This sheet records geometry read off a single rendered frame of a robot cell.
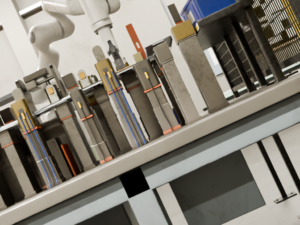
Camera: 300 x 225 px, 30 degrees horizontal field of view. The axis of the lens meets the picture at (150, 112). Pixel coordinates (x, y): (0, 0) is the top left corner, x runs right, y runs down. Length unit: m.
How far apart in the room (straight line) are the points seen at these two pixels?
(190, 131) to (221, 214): 0.42
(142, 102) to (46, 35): 0.62
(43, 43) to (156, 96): 0.79
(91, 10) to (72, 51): 6.86
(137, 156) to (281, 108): 0.42
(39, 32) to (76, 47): 6.48
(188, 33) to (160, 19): 6.83
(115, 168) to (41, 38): 1.18
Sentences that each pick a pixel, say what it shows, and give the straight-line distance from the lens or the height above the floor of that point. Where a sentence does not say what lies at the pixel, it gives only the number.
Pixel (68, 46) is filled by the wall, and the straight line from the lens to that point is 9.14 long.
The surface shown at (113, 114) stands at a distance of 2.28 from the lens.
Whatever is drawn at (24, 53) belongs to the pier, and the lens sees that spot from 9.03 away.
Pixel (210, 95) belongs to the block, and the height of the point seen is 0.76.
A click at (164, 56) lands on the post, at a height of 0.94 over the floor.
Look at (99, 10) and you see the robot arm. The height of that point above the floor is 1.26.
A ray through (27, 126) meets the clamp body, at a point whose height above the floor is 0.95.
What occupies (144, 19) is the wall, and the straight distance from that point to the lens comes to 9.00.
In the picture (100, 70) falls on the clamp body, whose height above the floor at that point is 1.01.
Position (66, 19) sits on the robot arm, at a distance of 2.66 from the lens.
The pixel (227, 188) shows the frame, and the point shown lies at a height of 0.46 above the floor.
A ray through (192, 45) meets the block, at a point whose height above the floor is 0.96.
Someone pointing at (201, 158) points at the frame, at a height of 0.60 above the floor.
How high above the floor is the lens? 0.74
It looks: 2 degrees up
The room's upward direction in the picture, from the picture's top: 25 degrees counter-clockwise
